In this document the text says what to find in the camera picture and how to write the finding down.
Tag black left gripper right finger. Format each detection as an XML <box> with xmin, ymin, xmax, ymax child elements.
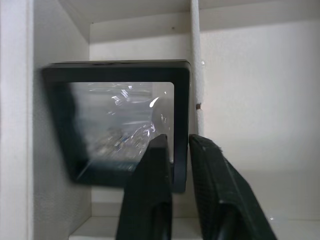
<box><xmin>189</xmin><ymin>133</ymin><xmax>278</xmax><ymax>240</ymax></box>

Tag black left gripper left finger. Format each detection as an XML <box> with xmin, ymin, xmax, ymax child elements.
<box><xmin>115</xmin><ymin>133</ymin><xmax>173</xmax><ymax>240</ymax></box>

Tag black framed clear display case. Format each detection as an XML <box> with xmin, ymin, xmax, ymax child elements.
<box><xmin>41</xmin><ymin>59</ymin><xmax>192</xmax><ymax>194</ymax></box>

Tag white jewelry box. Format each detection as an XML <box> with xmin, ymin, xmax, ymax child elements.
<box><xmin>0</xmin><ymin>0</ymin><xmax>320</xmax><ymax>240</ymax></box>

